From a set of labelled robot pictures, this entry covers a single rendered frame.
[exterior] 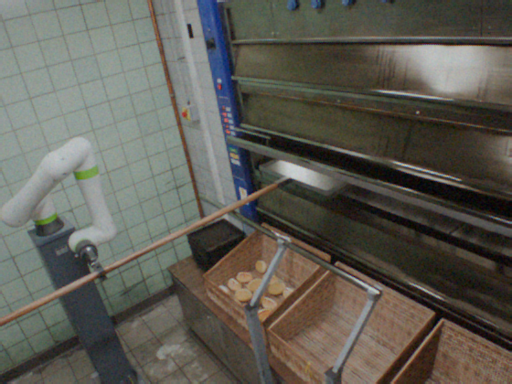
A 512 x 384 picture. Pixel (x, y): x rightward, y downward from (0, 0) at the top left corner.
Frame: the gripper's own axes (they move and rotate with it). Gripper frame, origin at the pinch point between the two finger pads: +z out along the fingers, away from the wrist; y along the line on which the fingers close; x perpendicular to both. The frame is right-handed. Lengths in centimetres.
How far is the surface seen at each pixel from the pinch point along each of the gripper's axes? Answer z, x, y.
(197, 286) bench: -38, -52, 60
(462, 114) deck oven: 94, -104, -50
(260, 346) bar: 41, -45, 44
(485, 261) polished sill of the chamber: 105, -104, 0
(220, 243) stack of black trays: -37, -74, 39
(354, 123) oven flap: 47, -105, -40
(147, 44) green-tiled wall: -122, -92, -74
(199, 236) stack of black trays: -57, -69, 40
